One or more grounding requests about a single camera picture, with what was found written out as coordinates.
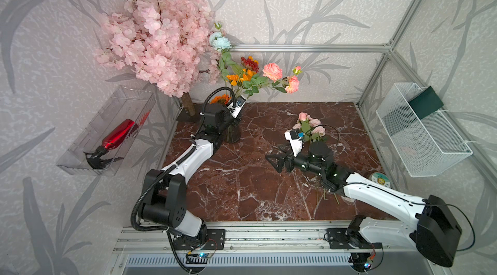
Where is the pink carnation stem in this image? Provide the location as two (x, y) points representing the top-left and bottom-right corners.
(314, 188), (340, 208)
(292, 119), (327, 143)

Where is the pink rose stem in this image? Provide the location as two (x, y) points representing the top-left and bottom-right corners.
(296, 113), (313, 142)

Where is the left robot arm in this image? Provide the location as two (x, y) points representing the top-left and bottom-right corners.
(130, 98), (245, 248)

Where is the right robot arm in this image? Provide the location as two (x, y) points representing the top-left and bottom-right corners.
(265, 140), (463, 268)

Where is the dark glass vase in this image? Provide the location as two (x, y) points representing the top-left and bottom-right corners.
(223, 125), (242, 144)

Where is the mixed flower bouquet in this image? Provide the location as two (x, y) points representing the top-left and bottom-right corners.
(209, 22), (302, 97)

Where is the round tape roll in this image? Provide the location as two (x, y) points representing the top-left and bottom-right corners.
(369, 172), (392, 188)

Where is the pink cherry blossom tree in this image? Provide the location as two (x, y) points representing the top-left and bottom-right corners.
(95, 0), (221, 98)

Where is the dark green card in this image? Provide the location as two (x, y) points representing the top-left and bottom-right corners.
(408, 87), (444, 120)

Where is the red spray bottle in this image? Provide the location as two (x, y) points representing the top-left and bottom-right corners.
(85, 119), (138, 170)

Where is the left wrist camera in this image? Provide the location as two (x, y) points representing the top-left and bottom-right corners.
(228, 96), (247, 118)

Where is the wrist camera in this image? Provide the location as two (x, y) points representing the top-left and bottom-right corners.
(228, 96), (247, 118)
(284, 129), (304, 157)

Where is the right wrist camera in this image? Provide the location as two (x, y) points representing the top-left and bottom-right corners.
(284, 129), (304, 157)

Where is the aluminium mounting rail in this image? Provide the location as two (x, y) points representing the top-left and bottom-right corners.
(112, 220), (415, 255)

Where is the white wire mesh basket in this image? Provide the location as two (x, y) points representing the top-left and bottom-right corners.
(376, 83), (473, 177)

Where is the clear plastic wall bin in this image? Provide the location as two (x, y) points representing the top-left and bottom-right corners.
(56, 86), (156, 177)

